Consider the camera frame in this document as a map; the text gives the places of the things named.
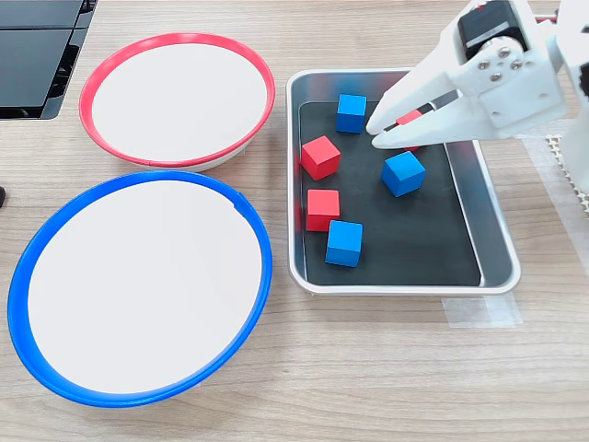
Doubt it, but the red cube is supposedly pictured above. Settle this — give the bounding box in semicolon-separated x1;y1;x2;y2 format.
306;188;341;233
301;134;342;181
395;109;424;152

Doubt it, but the blue cube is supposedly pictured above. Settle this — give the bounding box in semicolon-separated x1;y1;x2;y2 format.
380;150;427;198
335;93;368;134
324;219;364;268

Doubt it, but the black tray mat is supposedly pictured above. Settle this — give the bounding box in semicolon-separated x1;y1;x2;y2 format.
297;100;483;287

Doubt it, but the steel tray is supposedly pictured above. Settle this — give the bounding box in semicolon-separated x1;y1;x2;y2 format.
285;68;523;297

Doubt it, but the clear tape patch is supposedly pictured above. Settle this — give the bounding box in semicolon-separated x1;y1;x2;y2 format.
517;123;589;275
441;294;524;329

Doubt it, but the red-rimmed white plate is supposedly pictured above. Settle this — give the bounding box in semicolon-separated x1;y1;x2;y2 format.
78;31;277;173

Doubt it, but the blue-rimmed white plate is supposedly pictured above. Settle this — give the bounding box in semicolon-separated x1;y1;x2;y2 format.
6;169;273;410

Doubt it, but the black flat electronic device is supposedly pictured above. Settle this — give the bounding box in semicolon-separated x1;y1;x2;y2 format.
0;0;100;121

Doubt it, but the pale perforated base plate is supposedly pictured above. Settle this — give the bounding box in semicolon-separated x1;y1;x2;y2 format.
545;133;589;217

